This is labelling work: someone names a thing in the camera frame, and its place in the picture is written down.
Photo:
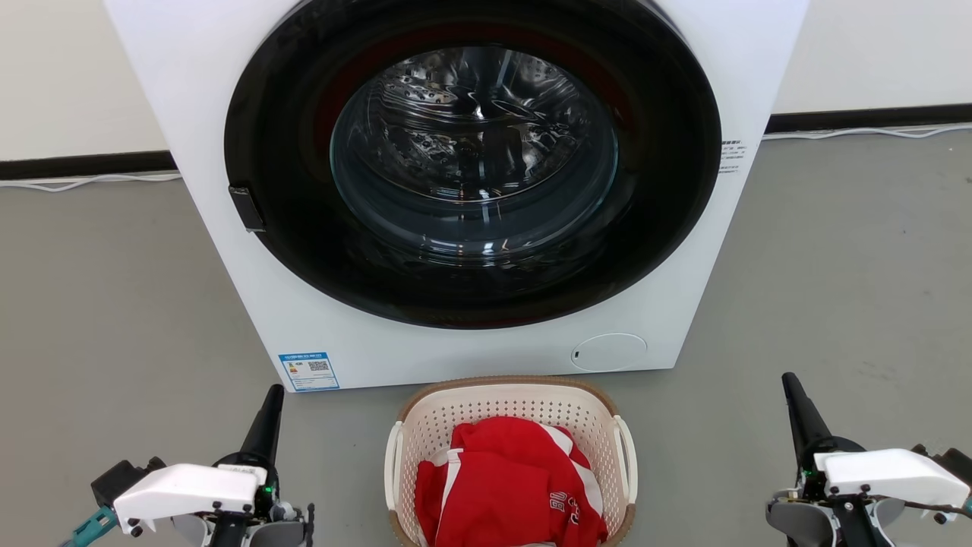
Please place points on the red and white garment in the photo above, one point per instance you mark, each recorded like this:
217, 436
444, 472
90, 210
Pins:
493, 494

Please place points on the white front-load washing machine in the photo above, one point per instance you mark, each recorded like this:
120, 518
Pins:
190, 114

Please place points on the blue energy label sticker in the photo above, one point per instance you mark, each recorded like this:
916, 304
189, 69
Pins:
309, 371

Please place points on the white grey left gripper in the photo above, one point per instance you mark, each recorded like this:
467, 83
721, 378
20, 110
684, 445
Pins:
190, 490

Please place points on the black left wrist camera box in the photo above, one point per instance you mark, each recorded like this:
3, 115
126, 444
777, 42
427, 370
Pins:
118, 479

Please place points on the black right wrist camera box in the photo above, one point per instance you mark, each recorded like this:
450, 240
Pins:
953, 462

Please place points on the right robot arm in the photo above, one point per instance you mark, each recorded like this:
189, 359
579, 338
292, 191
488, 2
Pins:
858, 528

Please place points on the small text sticker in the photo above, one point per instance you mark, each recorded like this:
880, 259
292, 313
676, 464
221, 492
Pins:
733, 156

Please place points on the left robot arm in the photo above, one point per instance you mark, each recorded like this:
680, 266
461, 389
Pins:
228, 533

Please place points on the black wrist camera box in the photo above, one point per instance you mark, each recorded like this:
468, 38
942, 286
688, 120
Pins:
953, 462
118, 479

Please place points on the cream perforated laundry basket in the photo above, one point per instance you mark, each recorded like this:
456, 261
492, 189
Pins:
516, 399

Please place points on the black round washer door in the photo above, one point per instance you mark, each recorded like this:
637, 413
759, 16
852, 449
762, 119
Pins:
304, 251

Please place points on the steel washer drum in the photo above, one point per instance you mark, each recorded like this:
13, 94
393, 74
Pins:
471, 129

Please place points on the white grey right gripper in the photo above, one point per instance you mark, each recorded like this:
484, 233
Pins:
888, 475

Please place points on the round white filter cover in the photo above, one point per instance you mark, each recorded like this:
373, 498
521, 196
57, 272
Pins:
609, 352

